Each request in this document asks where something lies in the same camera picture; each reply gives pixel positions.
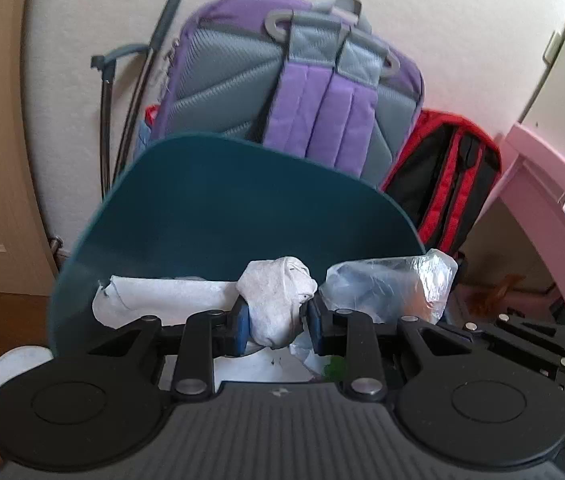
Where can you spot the white tissue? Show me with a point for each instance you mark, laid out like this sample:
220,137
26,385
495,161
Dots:
272,295

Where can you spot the clear plastic bag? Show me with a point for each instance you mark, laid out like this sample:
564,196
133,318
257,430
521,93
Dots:
387,285

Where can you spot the teal plastic bin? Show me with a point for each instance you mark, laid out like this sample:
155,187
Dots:
212,210

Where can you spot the orange tag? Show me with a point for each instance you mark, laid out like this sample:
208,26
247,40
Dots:
497,292

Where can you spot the white paper sheet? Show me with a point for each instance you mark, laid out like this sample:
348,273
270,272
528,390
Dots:
162,295

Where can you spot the pink desk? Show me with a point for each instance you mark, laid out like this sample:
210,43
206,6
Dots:
537,170

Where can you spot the metal hinge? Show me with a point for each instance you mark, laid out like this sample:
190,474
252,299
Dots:
551,47

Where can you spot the red black backpack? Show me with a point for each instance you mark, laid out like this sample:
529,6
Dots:
442,180

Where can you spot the purple grey backpack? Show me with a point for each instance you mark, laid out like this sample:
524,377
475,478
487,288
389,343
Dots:
222,75

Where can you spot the green wrapper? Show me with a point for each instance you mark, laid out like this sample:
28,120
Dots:
335,367

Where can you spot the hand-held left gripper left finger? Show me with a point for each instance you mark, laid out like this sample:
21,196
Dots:
241,327

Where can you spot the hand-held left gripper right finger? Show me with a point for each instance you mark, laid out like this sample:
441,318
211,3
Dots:
315,327

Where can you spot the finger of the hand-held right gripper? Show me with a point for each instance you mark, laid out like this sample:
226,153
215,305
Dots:
512,352
552,340

